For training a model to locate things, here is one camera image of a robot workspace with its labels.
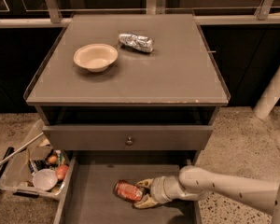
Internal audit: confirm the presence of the grey top drawer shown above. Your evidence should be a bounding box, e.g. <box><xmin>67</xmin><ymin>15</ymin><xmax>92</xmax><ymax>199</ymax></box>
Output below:
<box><xmin>43</xmin><ymin>125</ymin><xmax>213</xmax><ymax>151</ymax></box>

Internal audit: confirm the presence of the grey open middle drawer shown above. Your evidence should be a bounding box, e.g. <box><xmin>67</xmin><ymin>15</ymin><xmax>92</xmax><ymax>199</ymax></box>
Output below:
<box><xmin>54</xmin><ymin>151</ymin><xmax>202</xmax><ymax>224</ymax></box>

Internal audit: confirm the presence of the crumpled silver foil bag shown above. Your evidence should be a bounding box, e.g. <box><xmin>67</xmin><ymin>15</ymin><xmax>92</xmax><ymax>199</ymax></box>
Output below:
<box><xmin>119</xmin><ymin>33</ymin><xmax>154</xmax><ymax>53</ymax></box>

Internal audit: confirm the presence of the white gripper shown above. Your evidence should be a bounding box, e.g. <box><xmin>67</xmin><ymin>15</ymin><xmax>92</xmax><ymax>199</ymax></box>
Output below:
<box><xmin>133</xmin><ymin>176</ymin><xmax>172</xmax><ymax>209</ymax></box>

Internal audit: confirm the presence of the orange fruit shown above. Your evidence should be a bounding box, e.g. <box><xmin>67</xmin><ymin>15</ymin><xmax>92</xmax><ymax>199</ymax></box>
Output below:
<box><xmin>48</xmin><ymin>155</ymin><xmax>58</xmax><ymax>165</ymax></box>

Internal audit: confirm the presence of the clear plastic storage bin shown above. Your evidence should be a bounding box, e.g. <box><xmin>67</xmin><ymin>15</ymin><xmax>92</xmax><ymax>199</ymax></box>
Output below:
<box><xmin>0</xmin><ymin>120</ymin><xmax>72</xmax><ymax>200</ymax></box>

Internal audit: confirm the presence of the red apple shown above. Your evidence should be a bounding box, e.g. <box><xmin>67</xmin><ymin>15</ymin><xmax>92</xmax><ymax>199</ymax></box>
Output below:
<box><xmin>55</xmin><ymin>165</ymin><xmax>68</xmax><ymax>180</ymax></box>

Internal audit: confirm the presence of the red coke can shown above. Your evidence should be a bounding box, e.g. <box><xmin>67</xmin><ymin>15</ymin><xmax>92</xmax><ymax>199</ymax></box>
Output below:
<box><xmin>114</xmin><ymin>180</ymin><xmax>145</xmax><ymax>203</ymax></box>

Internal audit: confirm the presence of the beige paper bowl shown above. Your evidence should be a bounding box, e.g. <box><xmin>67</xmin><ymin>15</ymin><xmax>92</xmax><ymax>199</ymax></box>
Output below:
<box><xmin>73</xmin><ymin>44</ymin><xmax>118</xmax><ymax>73</ymax></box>

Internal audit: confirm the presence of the white slanted pole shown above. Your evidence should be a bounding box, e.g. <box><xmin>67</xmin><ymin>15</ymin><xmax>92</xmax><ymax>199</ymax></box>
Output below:
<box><xmin>253</xmin><ymin>66</ymin><xmax>280</xmax><ymax>119</ymax></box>

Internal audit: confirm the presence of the white plastic bowl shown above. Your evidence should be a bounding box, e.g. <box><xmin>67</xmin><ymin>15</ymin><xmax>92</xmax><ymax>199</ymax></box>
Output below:
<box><xmin>33</xmin><ymin>169</ymin><xmax>58</xmax><ymax>191</ymax></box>

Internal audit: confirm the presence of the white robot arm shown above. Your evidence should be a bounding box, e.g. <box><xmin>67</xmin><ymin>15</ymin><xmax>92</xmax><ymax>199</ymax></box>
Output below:
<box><xmin>134</xmin><ymin>165</ymin><xmax>280</xmax><ymax>224</ymax></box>

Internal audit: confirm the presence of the grey drawer cabinet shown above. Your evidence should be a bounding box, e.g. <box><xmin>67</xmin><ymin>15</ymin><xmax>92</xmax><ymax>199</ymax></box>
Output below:
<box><xmin>22</xmin><ymin>13</ymin><xmax>231</xmax><ymax>224</ymax></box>

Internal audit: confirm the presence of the round metal drawer knob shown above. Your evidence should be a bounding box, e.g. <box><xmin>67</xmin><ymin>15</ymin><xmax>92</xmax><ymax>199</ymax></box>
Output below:
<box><xmin>125</xmin><ymin>136</ymin><xmax>133</xmax><ymax>146</ymax></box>

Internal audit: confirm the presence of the black snack packet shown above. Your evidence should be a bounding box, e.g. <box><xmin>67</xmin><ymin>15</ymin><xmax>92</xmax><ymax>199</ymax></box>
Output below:
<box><xmin>28</xmin><ymin>160</ymin><xmax>48</xmax><ymax>175</ymax></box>

